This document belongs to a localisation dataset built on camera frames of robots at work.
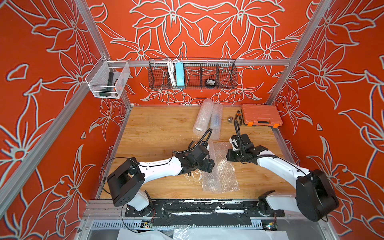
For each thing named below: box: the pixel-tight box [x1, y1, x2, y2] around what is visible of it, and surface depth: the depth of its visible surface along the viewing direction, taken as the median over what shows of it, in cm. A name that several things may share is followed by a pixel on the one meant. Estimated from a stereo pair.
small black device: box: [204, 79, 217, 86], surface depth 98 cm
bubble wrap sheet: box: [201, 140, 241, 193], surface depth 81 cm
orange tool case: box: [241, 104, 283, 128], surface depth 109 cm
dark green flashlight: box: [98, 71, 114, 97], surface depth 83 cm
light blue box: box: [175, 62, 185, 86], surface depth 91 cm
